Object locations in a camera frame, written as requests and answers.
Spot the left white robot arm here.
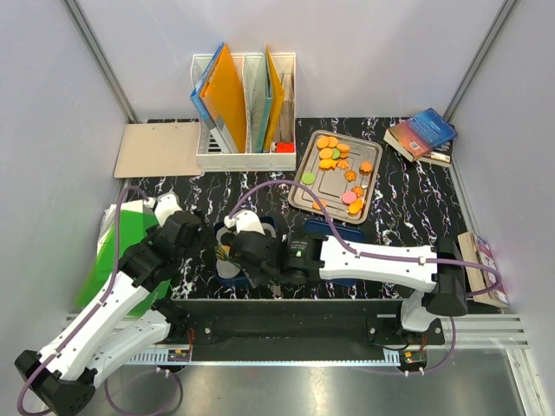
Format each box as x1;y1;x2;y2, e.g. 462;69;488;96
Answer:
15;192;213;415

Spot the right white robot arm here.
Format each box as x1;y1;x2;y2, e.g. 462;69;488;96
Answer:
224;210;467;344

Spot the black marble mat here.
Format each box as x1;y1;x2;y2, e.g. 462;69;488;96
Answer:
130;117;467;300

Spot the white paper cup top-left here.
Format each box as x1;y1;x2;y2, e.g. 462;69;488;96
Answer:
216;227;235;247

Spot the blue cookie tin box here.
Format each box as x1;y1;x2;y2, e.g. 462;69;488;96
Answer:
214;216;278;286

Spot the white paper cup bottom-left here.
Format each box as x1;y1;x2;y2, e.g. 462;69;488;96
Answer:
216;260;241;280

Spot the green folder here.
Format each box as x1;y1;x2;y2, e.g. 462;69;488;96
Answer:
75;204;170;317

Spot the beige clipboard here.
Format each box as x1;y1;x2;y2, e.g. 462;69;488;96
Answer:
114;122;202;179

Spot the blue tin lid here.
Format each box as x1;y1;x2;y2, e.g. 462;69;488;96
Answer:
304;220;366;287

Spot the green round cookie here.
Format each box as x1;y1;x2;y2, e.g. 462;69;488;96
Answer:
301;172;316;185

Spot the pink round cookie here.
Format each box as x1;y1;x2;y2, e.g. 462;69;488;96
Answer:
341;191;357;205

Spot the red small box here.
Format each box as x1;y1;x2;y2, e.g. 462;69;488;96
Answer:
275;142;295;153

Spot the metal baking tray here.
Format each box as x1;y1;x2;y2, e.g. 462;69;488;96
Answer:
288;130;382;224

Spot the white file organizer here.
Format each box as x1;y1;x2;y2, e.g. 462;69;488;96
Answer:
190;53;297;172

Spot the orange folder left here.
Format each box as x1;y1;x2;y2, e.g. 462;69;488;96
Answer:
200;42;246;153

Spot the orange folder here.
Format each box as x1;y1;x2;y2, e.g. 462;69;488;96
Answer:
200;42;246;153
263;46;284;152

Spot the orange folder right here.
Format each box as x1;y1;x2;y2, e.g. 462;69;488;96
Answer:
263;46;284;152

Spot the blue cover book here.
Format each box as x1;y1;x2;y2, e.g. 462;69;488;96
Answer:
387;108;458;161

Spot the lower paperback book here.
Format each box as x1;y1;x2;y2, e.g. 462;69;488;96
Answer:
383;129;454;167

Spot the purple book at right edge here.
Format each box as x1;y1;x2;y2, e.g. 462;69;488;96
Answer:
457;231;511;309

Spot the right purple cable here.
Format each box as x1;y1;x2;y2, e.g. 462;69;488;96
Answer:
227;179;504;300

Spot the purple cable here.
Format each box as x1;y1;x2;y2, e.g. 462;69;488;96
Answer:
16;185;157;415
227;179;504;300

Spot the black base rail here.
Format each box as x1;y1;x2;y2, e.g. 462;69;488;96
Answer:
178;299;446;364

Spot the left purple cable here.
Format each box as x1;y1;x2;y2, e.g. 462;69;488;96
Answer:
16;185;157;415

